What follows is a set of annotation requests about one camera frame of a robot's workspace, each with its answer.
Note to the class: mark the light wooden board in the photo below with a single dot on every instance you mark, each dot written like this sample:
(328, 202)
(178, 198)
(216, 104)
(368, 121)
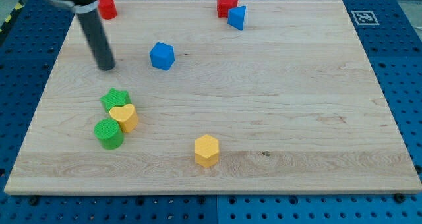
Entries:
(292, 99)

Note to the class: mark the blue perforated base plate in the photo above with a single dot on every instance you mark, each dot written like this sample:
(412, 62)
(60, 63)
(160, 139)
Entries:
(30, 49)

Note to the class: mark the red cylinder block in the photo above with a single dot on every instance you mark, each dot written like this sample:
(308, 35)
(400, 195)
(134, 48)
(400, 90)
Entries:
(107, 9)

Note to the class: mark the red star block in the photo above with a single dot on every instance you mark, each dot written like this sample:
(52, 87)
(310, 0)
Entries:
(223, 6)

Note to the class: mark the green cylinder block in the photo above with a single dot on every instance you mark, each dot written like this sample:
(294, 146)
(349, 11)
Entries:
(109, 134)

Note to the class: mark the green star block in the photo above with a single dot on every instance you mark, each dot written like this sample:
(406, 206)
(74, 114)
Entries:
(115, 98)

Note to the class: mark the yellow hexagon block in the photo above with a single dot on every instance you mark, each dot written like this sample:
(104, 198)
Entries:
(207, 151)

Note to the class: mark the yellow heart block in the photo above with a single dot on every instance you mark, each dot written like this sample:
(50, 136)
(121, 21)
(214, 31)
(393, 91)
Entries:
(126, 116)

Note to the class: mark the white fiducial marker tag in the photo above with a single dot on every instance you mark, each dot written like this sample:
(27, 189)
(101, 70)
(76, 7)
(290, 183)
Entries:
(364, 18)

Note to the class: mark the blue triangle block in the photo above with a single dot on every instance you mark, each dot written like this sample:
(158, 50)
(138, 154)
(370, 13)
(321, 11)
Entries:
(236, 17)

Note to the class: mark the blue cube block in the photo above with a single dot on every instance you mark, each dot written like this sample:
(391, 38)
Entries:
(162, 56)

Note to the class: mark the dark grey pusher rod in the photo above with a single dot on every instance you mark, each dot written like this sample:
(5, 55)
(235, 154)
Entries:
(96, 37)

